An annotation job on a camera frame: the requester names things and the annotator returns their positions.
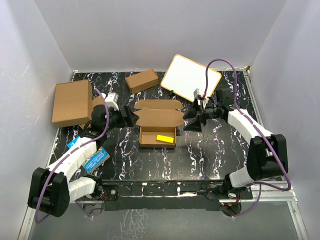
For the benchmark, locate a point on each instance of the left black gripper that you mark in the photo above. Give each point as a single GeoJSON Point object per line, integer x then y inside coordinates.
{"type": "Point", "coordinates": [128, 121]}

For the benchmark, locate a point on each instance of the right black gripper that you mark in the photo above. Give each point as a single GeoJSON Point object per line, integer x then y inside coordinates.
{"type": "Point", "coordinates": [195, 125]}

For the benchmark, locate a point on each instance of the yellow rectangular block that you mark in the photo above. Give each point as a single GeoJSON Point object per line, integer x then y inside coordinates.
{"type": "Point", "coordinates": [165, 139]}

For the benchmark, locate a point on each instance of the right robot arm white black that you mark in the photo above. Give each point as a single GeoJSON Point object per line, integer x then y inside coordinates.
{"type": "Point", "coordinates": [267, 154]}

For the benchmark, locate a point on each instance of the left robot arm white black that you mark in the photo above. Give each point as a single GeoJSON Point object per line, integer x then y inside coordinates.
{"type": "Point", "coordinates": [51, 189]}

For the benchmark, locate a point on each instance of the flat cardboard box under large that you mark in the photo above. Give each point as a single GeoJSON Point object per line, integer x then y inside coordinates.
{"type": "Point", "coordinates": [97, 101]}

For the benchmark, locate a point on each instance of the small cardboard box at back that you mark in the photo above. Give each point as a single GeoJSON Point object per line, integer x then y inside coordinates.
{"type": "Point", "coordinates": [142, 81]}

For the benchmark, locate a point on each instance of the large closed cardboard box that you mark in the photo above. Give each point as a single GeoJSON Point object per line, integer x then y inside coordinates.
{"type": "Point", "coordinates": [73, 103]}

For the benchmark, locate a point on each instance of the white board orange rim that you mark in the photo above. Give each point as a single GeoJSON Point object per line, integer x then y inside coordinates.
{"type": "Point", "coordinates": [184, 76]}

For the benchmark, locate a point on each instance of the colourful children's book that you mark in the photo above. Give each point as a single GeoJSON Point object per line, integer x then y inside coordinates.
{"type": "Point", "coordinates": [95, 160]}

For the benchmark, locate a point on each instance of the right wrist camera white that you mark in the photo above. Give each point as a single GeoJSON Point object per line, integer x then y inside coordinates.
{"type": "Point", "coordinates": [200, 98]}

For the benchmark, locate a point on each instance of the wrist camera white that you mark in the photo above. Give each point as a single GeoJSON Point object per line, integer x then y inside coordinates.
{"type": "Point", "coordinates": [200, 98]}
{"type": "Point", "coordinates": [111, 100]}

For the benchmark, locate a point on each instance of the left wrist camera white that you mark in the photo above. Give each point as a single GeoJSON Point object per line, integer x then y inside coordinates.
{"type": "Point", "coordinates": [111, 100]}

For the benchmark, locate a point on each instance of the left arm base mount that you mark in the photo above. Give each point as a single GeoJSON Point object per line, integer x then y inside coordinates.
{"type": "Point", "coordinates": [103, 193]}

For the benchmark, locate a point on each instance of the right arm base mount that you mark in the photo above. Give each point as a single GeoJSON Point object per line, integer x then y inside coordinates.
{"type": "Point", "coordinates": [214, 191]}

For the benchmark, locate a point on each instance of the aluminium frame rail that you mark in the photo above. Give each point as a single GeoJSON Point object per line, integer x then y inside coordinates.
{"type": "Point", "coordinates": [173, 211]}

